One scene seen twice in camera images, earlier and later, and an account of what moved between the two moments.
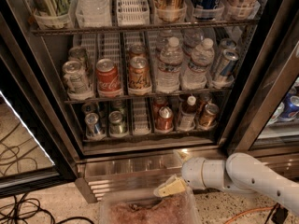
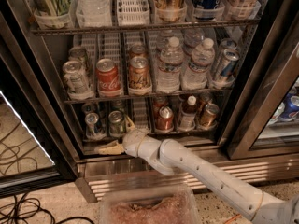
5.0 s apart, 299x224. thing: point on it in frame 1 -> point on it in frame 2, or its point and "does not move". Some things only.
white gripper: x=192 y=173 -> x=132 y=143
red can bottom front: x=164 y=119 does not move
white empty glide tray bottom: x=140 y=125 does not move
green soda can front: x=117 y=126 does not move
